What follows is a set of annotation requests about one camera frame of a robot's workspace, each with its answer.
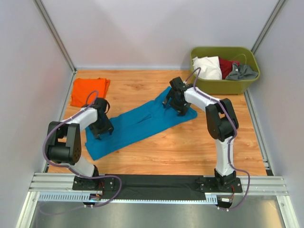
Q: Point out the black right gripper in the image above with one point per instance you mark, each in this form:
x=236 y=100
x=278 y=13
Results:
x=182 y=110

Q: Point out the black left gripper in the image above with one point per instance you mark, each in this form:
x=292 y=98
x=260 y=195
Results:
x=108 y=128

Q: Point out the blue t-shirt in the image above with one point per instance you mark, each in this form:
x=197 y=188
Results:
x=135 y=125

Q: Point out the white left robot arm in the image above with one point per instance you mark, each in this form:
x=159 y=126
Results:
x=63 y=144

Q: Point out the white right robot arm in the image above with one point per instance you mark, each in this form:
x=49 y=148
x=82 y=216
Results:
x=222 y=125

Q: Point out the folded orange t-shirt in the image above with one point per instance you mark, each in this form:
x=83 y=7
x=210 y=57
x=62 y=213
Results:
x=82 y=88

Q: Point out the white t-shirt with green stripe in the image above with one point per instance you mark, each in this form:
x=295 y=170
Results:
x=210 y=67

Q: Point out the green plastic laundry basket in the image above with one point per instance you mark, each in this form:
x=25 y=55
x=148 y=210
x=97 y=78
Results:
x=225 y=87

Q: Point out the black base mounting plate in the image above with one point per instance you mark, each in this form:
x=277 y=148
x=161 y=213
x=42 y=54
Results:
x=157 y=187

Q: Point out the dark red t-shirt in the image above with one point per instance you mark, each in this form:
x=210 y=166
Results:
x=226 y=66

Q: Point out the grey t-shirt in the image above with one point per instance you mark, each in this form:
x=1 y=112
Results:
x=241 y=72

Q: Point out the aluminium front rail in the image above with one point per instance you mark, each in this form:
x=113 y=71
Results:
x=58 y=187

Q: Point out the aluminium frame post left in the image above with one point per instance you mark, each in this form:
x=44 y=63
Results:
x=51 y=27

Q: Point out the aluminium frame post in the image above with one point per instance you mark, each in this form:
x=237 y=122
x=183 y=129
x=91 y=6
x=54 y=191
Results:
x=51 y=27
x=269 y=23

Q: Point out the aluminium frame post right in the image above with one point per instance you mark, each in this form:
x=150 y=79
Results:
x=269 y=23

